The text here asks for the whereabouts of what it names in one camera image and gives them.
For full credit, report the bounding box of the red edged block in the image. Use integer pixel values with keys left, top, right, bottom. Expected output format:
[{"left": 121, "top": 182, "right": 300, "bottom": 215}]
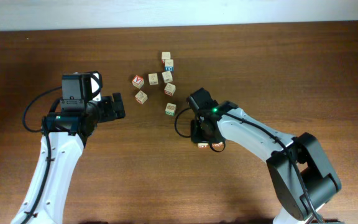
[{"left": 212, "top": 142, "right": 224, "bottom": 147}]

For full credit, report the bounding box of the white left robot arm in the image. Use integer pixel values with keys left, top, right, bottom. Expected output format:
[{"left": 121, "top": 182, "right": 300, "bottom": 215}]
[{"left": 11, "top": 93, "right": 125, "bottom": 223}]

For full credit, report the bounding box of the pineapple 2 block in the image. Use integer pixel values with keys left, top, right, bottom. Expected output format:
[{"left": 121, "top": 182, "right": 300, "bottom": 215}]
[{"left": 165, "top": 103, "right": 177, "bottom": 116}]

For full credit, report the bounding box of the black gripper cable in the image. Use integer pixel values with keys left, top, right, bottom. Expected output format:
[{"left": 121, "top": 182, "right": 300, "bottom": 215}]
[{"left": 174, "top": 107, "right": 193, "bottom": 139}]

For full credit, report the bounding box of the blue D block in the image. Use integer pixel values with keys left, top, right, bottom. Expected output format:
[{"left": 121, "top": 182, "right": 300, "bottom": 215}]
[{"left": 164, "top": 59, "right": 174, "bottom": 72}]

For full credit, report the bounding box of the blue 2 block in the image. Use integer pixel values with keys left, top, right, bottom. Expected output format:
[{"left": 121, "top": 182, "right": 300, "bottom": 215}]
[{"left": 162, "top": 71, "right": 173, "bottom": 83}]

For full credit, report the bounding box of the red top edge block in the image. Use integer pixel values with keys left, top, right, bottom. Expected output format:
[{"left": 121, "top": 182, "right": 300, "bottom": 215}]
[{"left": 161, "top": 52, "right": 171, "bottom": 63}]

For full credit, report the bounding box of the red letter A block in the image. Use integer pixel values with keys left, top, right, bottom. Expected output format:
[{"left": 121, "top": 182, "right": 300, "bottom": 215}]
[{"left": 132, "top": 75, "right": 144, "bottom": 89}]

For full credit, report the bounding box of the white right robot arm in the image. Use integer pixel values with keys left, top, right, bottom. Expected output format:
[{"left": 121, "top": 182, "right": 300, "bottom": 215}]
[{"left": 188, "top": 98, "right": 341, "bottom": 223}]

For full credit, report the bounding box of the bird red I block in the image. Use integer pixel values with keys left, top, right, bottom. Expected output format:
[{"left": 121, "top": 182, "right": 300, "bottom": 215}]
[{"left": 164, "top": 83, "right": 176, "bottom": 96}]

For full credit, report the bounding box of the elephant red letter block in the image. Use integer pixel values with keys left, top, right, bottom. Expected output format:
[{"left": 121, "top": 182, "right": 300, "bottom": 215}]
[{"left": 135, "top": 90, "right": 148, "bottom": 105}]

